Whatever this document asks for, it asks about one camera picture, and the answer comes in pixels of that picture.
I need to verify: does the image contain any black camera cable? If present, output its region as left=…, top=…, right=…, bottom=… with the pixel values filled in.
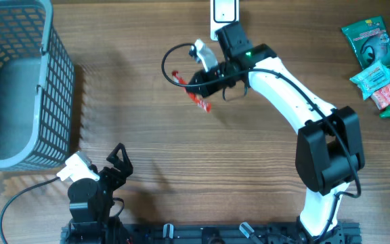
left=0, top=176, right=62, bottom=244
left=160, top=43, right=362, bottom=238

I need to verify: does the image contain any white barcode scanner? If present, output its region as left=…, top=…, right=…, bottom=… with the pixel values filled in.
left=210, top=0, right=240, bottom=41

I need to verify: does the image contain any grey plastic mesh basket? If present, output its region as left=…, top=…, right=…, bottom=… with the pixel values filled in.
left=0, top=1, right=75, bottom=171

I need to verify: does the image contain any green 3M gloves packet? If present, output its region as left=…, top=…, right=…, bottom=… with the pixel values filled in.
left=341, top=16, right=390, bottom=70

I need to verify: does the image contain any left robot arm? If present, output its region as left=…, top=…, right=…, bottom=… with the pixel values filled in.
left=60, top=143, right=133, bottom=244

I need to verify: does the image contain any red white small packet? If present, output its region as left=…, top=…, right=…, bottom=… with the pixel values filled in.
left=371, top=83, right=390, bottom=110

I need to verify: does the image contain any black right camera cable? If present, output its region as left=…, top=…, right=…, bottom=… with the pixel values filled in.
left=160, top=43, right=362, bottom=238

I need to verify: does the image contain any red Nescafe stick sachet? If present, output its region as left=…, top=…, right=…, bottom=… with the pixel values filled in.
left=171, top=70, right=211, bottom=113

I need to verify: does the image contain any black left camera cable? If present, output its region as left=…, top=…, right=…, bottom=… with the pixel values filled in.
left=0, top=176, right=62, bottom=244

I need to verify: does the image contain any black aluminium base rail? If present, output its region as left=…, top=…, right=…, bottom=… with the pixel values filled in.
left=60, top=222, right=362, bottom=244

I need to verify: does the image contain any pale teal tissue packet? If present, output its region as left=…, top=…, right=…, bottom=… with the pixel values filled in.
left=349, top=60, right=390, bottom=100

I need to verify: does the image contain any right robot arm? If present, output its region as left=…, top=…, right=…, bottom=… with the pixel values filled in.
left=187, top=22, right=365, bottom=243

